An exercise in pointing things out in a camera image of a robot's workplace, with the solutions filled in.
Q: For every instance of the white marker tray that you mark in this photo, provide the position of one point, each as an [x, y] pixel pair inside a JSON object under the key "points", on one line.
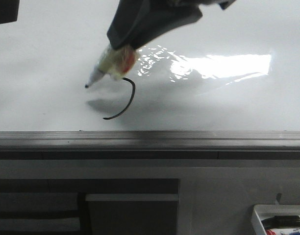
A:
{"points": [[261, 212]]}

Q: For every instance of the grey aluminium whiteboard frame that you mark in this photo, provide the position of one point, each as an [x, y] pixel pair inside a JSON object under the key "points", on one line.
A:
{"points": [[149, 141]]}

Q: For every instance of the black marker in tray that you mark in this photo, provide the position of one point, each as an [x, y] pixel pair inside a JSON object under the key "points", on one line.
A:
{"points": [[283, 221]]}

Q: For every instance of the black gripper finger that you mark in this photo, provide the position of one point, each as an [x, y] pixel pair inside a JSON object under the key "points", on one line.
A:
{"points": [[137, 22], [9, 11]]}

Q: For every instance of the white black-tipped whiteboard marker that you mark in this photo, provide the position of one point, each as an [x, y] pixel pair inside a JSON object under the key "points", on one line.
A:
{"points": [[114, 62]]}

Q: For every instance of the white whiteboard surface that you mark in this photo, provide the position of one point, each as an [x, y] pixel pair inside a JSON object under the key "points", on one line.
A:
{"points": [[237, 69]]}

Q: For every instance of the dark cabinet with white edge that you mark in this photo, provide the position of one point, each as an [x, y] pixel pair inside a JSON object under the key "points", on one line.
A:
{"points": [[133, 213]]}

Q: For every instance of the metal tray hook left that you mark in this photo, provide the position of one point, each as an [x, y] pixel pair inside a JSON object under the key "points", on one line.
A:
{"points": [[278, 197]]}

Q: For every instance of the red-capped marker in tray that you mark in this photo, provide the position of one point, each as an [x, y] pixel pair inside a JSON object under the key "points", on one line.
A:
{"points": [[284, 231]]}

